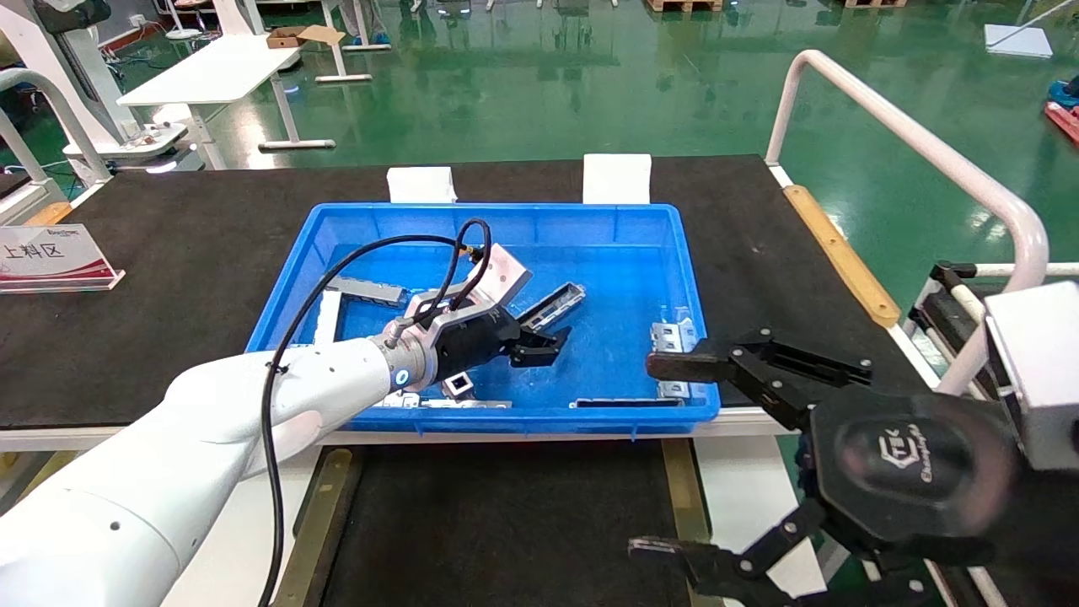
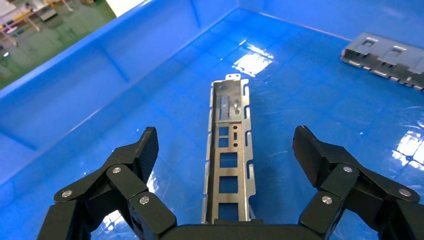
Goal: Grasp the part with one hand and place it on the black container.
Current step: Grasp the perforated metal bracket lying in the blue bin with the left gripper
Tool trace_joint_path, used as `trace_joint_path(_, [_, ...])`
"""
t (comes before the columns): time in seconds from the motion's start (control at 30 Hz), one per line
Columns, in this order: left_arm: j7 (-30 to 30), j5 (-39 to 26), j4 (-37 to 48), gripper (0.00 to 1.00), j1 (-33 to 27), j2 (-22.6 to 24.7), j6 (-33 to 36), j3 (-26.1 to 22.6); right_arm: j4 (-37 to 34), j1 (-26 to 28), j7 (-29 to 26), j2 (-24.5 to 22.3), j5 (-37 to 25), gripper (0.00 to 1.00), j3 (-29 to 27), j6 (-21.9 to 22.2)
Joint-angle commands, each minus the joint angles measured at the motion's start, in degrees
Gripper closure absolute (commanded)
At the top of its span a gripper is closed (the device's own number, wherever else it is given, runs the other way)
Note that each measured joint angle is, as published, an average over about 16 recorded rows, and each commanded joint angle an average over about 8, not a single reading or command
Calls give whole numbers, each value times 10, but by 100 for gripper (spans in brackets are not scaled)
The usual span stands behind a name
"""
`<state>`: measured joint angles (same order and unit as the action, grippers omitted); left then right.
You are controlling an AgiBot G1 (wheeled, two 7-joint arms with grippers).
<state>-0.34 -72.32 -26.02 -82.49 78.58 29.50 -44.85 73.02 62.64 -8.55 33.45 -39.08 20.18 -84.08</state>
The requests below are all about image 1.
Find white paper card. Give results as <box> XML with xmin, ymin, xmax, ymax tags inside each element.
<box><xmin>388</xmin><ymin>167</ymin><xmax>459</xmax><ymax>205</ymax></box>
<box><xmin>583</xmin><ymin>153</ymin><xmax>653</xmax><ymax>206</ymax></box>

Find grey metal channel part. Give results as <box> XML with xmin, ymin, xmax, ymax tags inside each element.
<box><xmin>518</xmin><ymin>282</ymin><xmax>587</xmax><ymax>334</ymax></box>

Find brass metal strip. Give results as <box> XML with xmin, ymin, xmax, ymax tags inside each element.
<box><xmin>660</xmin><ymin>438</ymin><xmax>713</xmax><ymax>549</ymax></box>
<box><xmin>270</xmin><ymin>447</ymin><xmax>365</xmax><ymax>607</ymax></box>

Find white floor board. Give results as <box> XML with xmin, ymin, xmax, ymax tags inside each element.
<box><xmin>985</xmin><ymin>24</ymin><xmax>1054</xmax><ymax>60</ymax></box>

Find left wrist camera silver box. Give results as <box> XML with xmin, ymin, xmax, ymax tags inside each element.
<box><xmin>455</xmin><ymin>243</ymin><xmax>532</xmax><ymax>309</ymax></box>

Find wooden edge strip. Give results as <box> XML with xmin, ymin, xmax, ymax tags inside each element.
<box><xmin>784</xmin><ymin>185</ymin><xmax>903</xmax><ymax>330</ymax></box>

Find grey metal bar part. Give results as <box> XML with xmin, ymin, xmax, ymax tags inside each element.
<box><xmin>325</xmin><ymin>276</ymin><xmax>410</xmax><ymax>306</ymax></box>

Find right wrist camera silver box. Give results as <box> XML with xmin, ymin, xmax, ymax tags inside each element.
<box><xmin>985</xmin><ymin>282</ymin><xmax>1079</xmax><ymax>471</ymax></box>

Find white desk frame legs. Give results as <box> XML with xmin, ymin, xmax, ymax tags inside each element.
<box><xmin>316</xmin><ymin>0</ymin><xmax>393</xmax><ymax>83</ymax></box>

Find cardboard box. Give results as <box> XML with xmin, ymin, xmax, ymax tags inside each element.
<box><xmin>267</xmin><ymin>25</ymin><xmax>346</xmax><ymax>50</ymax></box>

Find white machine column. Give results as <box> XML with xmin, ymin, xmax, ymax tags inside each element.
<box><xmin>0</xmin><ymin>0</ymin><xmax>127</xmax><ymax>157</ymax></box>

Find white horizontal tube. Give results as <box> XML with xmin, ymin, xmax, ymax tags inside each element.
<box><xmin>961</xmin><ymin>261</ymin><xmax>1079</xmax><ymax>279</ymax></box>

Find dark metal bar part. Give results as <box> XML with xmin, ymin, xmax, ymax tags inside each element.
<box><xmin>570</xmin><ymin>398</ymin><xmax>685</xmax><ymax>410</ymax></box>

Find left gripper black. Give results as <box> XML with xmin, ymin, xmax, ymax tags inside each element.
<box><xmin>434</xmin><ymin>305</ymin><xmax>572</xmax><ymax>379</ymax></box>

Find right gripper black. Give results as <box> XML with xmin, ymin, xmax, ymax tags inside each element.
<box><xmin>628</xmin><ymin>329</ymin><xmax>1021</xmax><ymax>607</ymax></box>

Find blue plastic bin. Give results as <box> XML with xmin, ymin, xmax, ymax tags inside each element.
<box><xmin>244</xmin><ymin>202</ymin><xmax>722</xmax><ymax>435</ymax></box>

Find red floor object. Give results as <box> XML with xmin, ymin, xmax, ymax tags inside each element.
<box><xmin>1044</xmin><ymin>101</ymin><xmax>1079</xmax><ymax>148</ymax></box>

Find white round base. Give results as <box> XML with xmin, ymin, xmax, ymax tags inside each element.
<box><xmin>63</xmin><ymin>122</ymin><xmax>191</xmax><ymax>172</ymax></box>

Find wrist camera silver box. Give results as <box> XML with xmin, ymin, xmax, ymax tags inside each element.
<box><xmin>985</xmin><ymin>282</ymin><xmax>1079</xmax><ymax>471</ymax></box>
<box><xmin>455</xmin><ymin>243</ymin><xmax>532</xmax><ymax>309</ymax></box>

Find white curved guard rail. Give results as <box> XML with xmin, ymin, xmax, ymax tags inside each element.
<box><xmin>765</xmin><ymin>50</ymin><xmax>1050</xmax><ymax>397</ymax></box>

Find black side cart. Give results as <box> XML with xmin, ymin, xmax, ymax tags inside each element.
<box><xmin>906</xmin><ymin>261</ymin><xmax>996</xmax><ymax>372</ymax></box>

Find white desk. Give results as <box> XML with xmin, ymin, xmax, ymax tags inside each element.
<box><xmin>118</xmin><ymin>34</ymin><xmax>338</xmax><ymax>169</ymax></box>

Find red white sign stand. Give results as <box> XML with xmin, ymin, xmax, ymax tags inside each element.
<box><xmin>0</xmin><ymin>223</ymin><xmax>127</xmax><ymax>293</ymax></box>

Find grey curved rail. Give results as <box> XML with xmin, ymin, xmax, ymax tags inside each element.
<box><xmin>0</xmin><ymin>69</ymin><xmax>115</xmax><ymax>186</ymax></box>

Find black table mat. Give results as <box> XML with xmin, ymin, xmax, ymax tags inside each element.
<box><xmin>0</xmin><ymin>154</ymin><xmax>937</xmax><ymax>431</ymax></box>

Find white metal bar part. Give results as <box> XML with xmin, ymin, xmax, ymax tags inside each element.
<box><xmin>314</xmin><ymin>291</ymin><xmax>342</xmax><ymax>346</ymax></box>

